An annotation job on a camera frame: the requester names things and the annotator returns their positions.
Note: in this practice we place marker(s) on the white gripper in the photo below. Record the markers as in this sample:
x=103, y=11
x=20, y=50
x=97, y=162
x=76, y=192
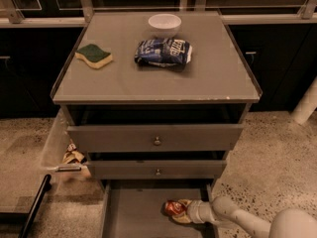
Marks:
x=195, y=211

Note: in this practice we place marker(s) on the red coke can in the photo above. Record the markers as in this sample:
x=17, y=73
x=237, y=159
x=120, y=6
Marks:
x=172, y=208

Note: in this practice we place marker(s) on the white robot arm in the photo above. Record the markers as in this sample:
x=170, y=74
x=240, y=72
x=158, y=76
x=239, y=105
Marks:
x=269, y=188

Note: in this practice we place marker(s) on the middle grey drawer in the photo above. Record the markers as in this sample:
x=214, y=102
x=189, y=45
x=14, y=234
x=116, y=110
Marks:
x=181, y=169

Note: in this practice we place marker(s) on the grey drawer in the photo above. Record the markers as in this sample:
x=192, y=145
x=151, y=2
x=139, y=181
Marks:
x=134, y=208
x=155, y=138
x=181, y=169

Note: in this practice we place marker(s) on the bottom grey drawer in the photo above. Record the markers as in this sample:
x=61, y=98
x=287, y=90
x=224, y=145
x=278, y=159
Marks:
x=134, y=208

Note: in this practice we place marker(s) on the top grey drawer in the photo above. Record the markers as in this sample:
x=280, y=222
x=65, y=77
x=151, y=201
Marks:
x=155, y=138

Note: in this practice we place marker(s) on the grey drawer cabinet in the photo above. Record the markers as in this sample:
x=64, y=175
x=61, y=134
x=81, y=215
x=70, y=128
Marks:
x=215, y=87

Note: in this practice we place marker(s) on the crumpled snack wrapper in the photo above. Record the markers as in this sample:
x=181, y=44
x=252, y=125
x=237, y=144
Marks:
x=73, y=156

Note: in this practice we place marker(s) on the clear plastic bin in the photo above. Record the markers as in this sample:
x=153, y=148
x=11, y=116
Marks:
x=53, y=151

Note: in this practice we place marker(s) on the black bar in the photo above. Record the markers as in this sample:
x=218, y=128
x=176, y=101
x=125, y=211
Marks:
x=31, y=215

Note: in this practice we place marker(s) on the blue chip bag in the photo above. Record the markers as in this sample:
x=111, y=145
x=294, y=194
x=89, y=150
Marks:
x=163, y=52

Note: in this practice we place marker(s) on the green yellow sponge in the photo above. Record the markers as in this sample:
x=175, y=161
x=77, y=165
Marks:
x=93, y=56

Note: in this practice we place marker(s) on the white bowl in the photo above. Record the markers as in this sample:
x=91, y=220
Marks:
x=164, y=25

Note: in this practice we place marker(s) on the metal window rail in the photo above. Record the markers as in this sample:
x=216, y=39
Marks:
x=51, y=13

